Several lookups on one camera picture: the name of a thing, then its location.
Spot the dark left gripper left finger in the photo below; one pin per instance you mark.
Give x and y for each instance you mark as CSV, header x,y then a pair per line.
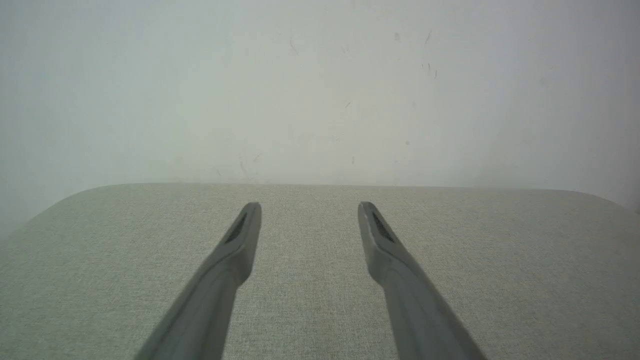
x,y
215,295

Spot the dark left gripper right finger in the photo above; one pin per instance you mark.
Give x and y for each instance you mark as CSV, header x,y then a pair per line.
x,y
410,300

